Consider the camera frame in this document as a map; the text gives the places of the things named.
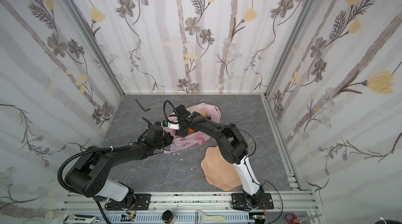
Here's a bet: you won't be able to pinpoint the pink plastic bag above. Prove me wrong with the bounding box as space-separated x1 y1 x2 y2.
163 102 222 155

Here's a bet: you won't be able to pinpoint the peach leaf-shaped plate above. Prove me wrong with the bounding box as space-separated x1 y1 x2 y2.
201 147 242 191

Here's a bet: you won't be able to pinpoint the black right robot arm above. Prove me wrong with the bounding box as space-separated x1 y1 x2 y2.
162 100 267 209

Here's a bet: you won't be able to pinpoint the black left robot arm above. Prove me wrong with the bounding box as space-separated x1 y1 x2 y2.
57 120 173 210

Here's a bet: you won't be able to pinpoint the black round knob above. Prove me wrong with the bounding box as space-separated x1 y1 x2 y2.
161 210 176 224

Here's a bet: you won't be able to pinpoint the white utility knife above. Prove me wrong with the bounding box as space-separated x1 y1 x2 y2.
62 215 99 224

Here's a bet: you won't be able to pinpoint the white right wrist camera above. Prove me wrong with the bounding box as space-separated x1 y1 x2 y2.
162 120 180 130

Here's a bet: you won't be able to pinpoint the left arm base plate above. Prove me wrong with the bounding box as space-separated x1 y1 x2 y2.
105 193 151 211

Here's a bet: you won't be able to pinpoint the white slotted cable duct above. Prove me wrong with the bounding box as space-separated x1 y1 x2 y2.
106 212 255 224

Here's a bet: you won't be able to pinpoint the cream handled brush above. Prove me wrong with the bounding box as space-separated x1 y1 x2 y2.
195 210 226 224

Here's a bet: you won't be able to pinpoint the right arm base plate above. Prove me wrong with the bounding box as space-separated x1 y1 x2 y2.
231 193 274 211

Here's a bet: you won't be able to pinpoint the aluminium mounting rail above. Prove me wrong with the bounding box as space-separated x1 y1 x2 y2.
60 191 319 214

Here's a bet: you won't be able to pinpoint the red handled scissors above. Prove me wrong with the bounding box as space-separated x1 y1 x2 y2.
285 214 321 224

